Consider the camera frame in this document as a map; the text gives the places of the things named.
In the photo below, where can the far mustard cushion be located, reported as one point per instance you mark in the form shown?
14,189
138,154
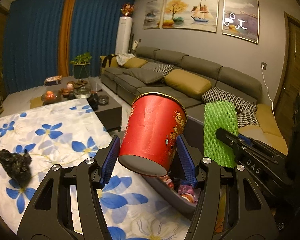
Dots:
134,63

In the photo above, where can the blue window curtains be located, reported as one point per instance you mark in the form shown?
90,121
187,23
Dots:
42,37

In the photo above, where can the box on coffee table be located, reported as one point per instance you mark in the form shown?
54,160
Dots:
54,80

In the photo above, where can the wall power socket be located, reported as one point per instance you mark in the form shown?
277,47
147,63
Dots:
263,65

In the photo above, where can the glass teapot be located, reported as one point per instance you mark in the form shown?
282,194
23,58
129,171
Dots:
82,92

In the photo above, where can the sailboat tree painting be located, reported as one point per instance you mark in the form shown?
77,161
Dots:
201,15

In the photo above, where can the white standing air conditioner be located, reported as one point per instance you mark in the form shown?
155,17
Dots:
123,35

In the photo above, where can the wooden door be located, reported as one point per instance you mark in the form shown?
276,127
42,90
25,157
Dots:
289,85

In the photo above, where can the grey sectional sofa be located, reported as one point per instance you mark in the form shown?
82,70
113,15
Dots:
255,119

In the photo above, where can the red paper cup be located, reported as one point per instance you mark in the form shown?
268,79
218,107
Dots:
148,145

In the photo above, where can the grey cushion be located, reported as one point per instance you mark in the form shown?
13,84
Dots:
144,75

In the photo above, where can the grey plastic trash bin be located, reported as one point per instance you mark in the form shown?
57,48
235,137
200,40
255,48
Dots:
175,172

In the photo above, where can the pink plastic bag ball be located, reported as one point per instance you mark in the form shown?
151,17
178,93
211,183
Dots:
189,193

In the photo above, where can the orange curtain strip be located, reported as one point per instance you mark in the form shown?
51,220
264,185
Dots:
64,38

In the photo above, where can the green foam net sleeve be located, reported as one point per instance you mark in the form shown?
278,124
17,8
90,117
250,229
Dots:
220,124

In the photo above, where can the potted green plant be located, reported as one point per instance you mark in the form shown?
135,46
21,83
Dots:
81,65

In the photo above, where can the mustard cushion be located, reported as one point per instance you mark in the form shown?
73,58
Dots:
190,84
134,63

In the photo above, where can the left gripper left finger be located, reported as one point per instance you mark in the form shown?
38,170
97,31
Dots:
107,158

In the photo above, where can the red white plastic bag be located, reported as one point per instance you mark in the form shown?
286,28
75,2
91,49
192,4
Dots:
167,180

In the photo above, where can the dark coffee table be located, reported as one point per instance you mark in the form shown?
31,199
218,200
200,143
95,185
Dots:
104,104

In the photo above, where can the white cloth on sofa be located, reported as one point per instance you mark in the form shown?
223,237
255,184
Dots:
122,58

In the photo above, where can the black white patterned cushion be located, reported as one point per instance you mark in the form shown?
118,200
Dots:
161,68

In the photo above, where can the floral blue white tablecloth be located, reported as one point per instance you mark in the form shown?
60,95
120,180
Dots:
66,134

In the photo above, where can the right framed painting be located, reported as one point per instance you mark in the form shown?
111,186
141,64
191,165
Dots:
241,19

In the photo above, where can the small landscape painting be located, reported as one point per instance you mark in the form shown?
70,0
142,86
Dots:
153,14

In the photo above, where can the black plastic bag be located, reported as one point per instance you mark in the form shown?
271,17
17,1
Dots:
17,166

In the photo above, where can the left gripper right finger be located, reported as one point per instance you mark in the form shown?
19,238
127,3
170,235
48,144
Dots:
187,163

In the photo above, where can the red flower decoration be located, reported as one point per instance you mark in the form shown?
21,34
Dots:
127,10

